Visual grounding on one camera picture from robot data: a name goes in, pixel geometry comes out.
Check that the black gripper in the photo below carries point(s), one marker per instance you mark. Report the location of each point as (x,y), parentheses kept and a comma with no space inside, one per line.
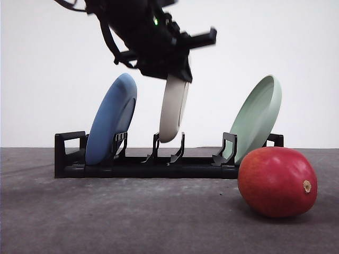
(166,48)

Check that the white plate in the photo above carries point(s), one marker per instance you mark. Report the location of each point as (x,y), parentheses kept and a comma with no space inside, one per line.
(172,106)

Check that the red pomegranate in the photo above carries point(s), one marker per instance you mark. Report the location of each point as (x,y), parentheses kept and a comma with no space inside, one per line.
(278,182)

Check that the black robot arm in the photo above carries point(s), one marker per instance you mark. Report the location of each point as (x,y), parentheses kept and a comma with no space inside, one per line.
(129,21)

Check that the blue plate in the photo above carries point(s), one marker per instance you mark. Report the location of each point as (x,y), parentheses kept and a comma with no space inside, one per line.
(113,114)

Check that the green plate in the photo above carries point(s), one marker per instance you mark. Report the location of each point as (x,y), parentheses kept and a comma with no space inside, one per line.
(256,116)

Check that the black plastic dish rack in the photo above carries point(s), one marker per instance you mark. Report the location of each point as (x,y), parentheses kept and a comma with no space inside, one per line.
(70,160)

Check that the black cable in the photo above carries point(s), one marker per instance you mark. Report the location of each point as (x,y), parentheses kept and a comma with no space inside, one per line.
(104,26)

